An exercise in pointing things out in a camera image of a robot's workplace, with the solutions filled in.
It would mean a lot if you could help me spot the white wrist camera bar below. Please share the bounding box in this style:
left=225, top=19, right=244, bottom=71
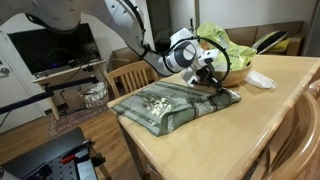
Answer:
left=196, top=49, right=219, bottom=68

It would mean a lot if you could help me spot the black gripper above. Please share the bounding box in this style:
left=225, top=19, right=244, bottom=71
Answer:
left=198, top=63, right=229, bottom=101

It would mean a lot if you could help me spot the scattered white popcorn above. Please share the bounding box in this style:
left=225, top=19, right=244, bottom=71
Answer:
left=141, top=96, right=173, bottom=118

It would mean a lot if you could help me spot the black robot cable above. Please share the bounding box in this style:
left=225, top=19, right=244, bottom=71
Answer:
left=124, top=0, right=233, bottom=84

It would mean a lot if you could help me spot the red tool handle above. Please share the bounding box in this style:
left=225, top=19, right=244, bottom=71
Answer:
left=59, top=153, right=78, bottom=164

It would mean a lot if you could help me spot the patterned rug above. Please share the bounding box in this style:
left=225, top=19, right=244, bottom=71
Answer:
left=47, top=105, right=111, bottom=139

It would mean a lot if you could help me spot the yellow cushion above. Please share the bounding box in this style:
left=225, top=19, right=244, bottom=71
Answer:
left=268, top=38, right=291, bottom=54

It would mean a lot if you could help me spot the brown cardboard box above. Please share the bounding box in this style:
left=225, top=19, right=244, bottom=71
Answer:
left=60, top=88, right=86, bottom=113

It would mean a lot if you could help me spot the wooden slat back chair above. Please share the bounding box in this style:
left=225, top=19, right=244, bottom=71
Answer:
left=104, top=59, right=160, bottom=100

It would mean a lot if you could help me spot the wooden bowl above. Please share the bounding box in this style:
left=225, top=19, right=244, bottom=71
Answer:
left=213, top=61, right=253, bottom=88

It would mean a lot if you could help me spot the silver door handle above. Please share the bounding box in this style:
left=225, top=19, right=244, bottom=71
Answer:
left=0, top=67, right=11, bottom=78

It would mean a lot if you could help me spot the wicker basket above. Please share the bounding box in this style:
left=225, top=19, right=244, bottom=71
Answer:
left=78, top=82, right=110, bottom=110

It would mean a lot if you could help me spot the green snack bag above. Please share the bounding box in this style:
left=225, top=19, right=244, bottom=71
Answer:
left=196, top=21, right=257, bottom=72

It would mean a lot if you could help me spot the brown sofa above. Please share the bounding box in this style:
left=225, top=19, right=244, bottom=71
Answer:
left=223, top=20, right=306, bottom=57

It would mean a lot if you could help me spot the clear white plastic bag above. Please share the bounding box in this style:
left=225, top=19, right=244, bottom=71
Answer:
left=244, top=69, right=277, bottom=90

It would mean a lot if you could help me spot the white door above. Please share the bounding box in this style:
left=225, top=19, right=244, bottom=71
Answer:
left=0, top=31, right=46, bottom=135

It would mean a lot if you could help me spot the brown armchair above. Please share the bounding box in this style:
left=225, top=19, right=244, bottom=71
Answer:
left=110, top=46, right=148, bottom=70

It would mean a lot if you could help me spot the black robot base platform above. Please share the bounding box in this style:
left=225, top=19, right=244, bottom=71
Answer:
left=0, top=126, right=113, bottom=180

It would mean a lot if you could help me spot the black television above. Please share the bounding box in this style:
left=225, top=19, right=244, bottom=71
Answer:
left=7, top=23, right=102, bottom=76

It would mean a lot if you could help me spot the light wooden tv stand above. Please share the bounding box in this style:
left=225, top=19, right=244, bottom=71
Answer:
left=32, top=59, right=108, bottom=121

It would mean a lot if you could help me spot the green grey patterned cloth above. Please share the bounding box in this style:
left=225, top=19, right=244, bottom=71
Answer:
left=110, top=80, right=242, bottom=137

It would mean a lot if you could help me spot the black metal pole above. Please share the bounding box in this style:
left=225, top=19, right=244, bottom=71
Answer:
left=0, top=76, right=100, bottom=116

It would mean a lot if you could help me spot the yellow black striped pillow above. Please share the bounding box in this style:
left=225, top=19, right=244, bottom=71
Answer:
left=251, top=30, right=289, bottom=55

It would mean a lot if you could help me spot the wooden chair with curved back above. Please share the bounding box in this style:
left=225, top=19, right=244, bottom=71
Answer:
left=244, top=78, right=320, bottom=180

